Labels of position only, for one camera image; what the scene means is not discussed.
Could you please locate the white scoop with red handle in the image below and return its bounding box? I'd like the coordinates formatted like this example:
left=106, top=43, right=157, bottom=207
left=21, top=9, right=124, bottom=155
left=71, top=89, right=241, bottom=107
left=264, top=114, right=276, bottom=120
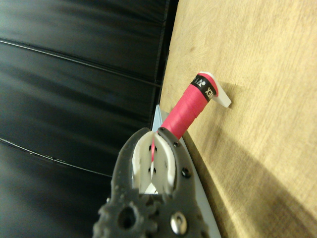
left=150, top=71, right=232, bottom=162

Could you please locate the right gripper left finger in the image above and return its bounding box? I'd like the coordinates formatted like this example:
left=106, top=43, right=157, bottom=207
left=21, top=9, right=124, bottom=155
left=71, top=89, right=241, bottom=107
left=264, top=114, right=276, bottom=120
left=92, top=127, right=162, bottom=238

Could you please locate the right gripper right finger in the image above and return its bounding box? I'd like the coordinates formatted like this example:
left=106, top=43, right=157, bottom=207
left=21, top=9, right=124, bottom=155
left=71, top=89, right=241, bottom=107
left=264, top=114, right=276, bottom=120
left=151, top=127, right=211, bottom=238

